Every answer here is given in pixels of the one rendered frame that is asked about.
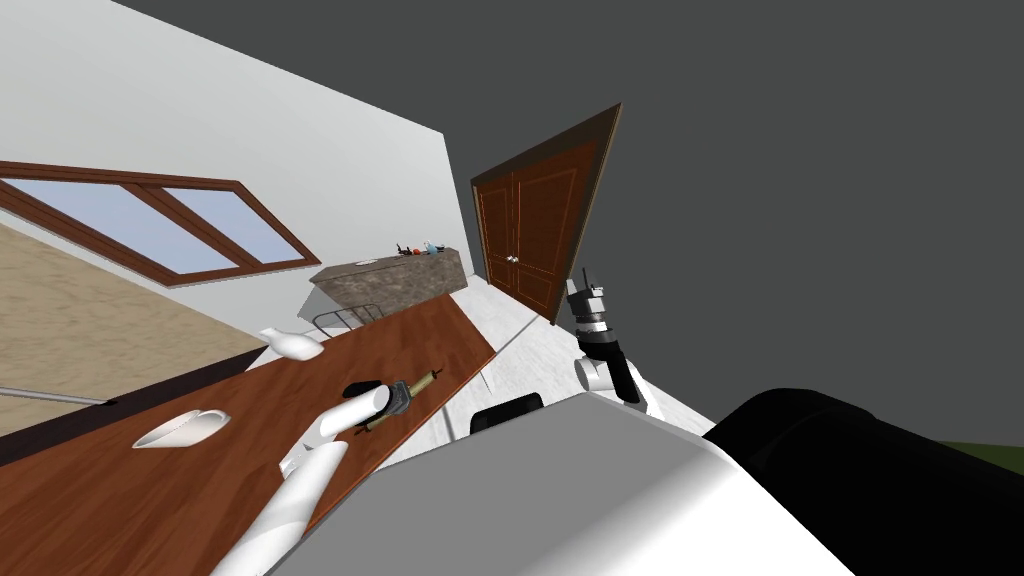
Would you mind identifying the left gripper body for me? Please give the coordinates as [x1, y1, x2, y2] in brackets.
[387, 375, 429, 420]

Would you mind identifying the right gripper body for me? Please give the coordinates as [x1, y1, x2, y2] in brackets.
[566, 279, 609, 325]

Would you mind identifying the brown double door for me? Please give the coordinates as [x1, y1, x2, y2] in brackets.
[470, 102, 624, 326]

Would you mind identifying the stone counter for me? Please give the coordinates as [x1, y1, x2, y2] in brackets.
[309, 238, 470, 323]

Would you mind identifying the white vase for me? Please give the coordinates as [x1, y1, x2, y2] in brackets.
[258, 326, 326, 362]

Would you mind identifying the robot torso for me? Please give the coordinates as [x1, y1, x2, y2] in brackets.
[270, 391, 859, 576]

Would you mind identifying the brown wooden table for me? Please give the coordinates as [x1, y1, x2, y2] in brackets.
[0, 291, 498, 576]

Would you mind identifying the brown framed window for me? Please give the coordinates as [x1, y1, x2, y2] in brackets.
[0, 159, 323, 289]

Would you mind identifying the dark wire chair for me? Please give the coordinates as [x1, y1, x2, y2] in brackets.
[311, 303, 387, 341]

